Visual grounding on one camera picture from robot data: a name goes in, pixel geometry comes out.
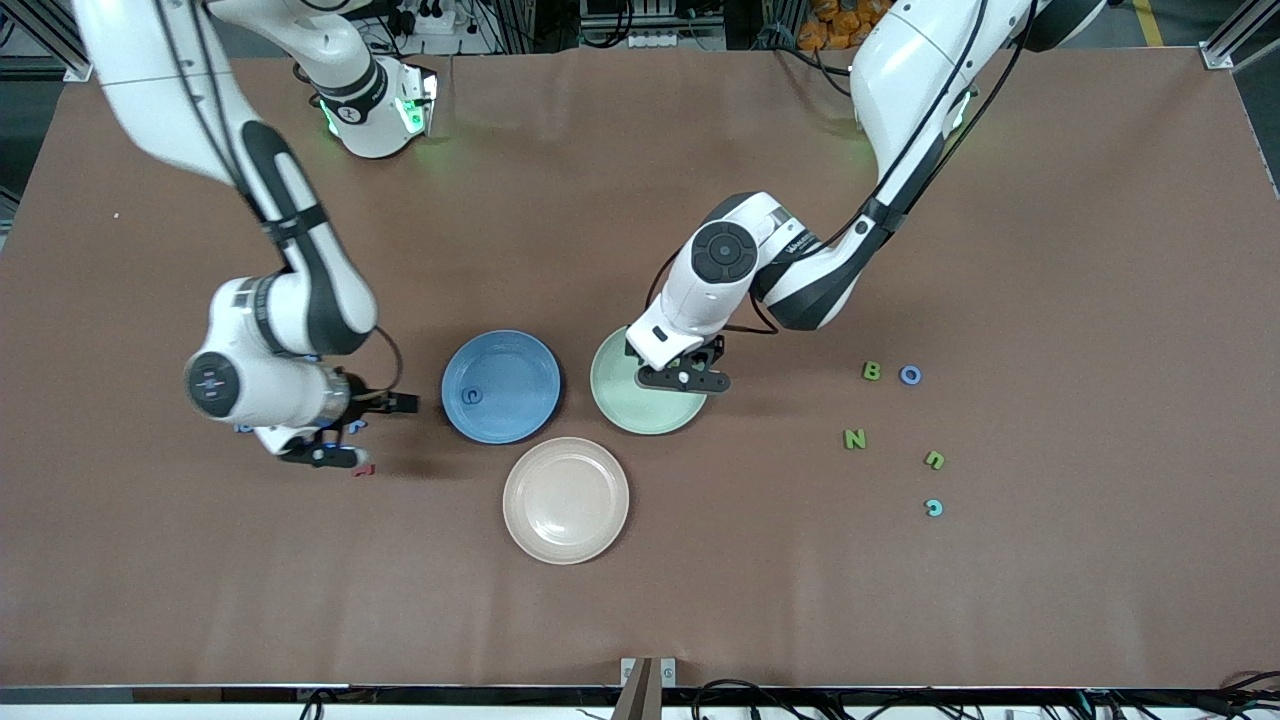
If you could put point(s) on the aluminium profile frame post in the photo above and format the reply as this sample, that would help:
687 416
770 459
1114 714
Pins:
1235 40
50 40

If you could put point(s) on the pale green plate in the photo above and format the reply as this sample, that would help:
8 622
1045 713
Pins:
650 412

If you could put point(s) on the green foam letter N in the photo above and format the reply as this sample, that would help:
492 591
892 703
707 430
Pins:
855 438

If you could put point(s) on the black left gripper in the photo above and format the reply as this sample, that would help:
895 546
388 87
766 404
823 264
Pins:
717 351

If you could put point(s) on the blue plate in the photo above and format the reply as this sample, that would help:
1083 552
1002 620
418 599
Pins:
520 400

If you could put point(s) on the pile of orange objects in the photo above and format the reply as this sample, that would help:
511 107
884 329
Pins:
825 30

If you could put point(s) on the beige plate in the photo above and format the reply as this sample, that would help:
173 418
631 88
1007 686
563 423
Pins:
565 500

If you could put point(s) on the white power strip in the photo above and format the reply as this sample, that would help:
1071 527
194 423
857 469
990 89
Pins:
430 18
660 40

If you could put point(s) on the black table edge rail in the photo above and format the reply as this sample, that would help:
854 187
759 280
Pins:
200 694

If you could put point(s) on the brown camera mount pole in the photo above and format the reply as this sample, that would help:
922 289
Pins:
640 700

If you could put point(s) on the green foam letter U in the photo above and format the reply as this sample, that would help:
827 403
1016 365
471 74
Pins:
931 457

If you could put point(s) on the blue foam letter O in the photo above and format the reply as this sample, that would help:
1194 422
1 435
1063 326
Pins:
902 375

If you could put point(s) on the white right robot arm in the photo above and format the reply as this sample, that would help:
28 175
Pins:
300 260

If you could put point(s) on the brown table cover mat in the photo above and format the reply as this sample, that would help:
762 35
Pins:
1000 600

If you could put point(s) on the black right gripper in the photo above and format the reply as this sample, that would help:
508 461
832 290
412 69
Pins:
361 396

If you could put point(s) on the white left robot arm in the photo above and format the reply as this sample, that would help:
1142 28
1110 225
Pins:
900 90

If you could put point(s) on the metal mounting bracket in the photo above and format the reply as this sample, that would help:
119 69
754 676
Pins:
668 670

